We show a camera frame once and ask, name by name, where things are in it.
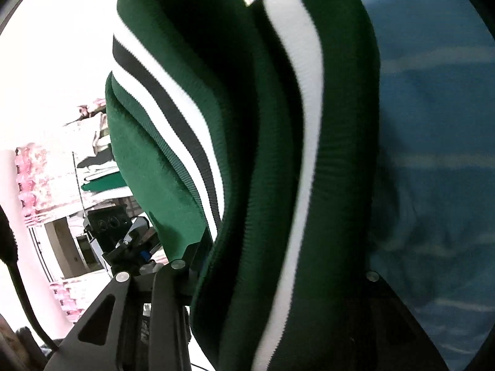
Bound green white varsity jacket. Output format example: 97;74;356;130
106;0;379;370

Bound blue striped bed sheet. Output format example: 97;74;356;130
362;0;494;370

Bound black cable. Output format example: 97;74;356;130
0;203;59;353

